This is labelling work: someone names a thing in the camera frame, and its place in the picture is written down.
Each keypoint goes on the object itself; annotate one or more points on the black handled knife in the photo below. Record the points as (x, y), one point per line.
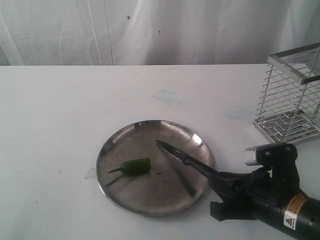
(186, 159)

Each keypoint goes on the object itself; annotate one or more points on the round steel plate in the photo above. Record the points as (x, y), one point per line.
(170, 186)

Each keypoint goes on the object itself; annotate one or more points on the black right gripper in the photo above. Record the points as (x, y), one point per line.
(271, 194)

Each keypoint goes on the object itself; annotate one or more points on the wire metal utensil rack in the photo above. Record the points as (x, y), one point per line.
(289, 106)

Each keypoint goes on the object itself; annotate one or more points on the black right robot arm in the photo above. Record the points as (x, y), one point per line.
(299, 232)

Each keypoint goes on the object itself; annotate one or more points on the white backdrop curtain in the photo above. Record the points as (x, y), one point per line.
(153, 32)

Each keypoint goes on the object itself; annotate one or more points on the green chili pepper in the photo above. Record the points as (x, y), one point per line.
(134, 167)

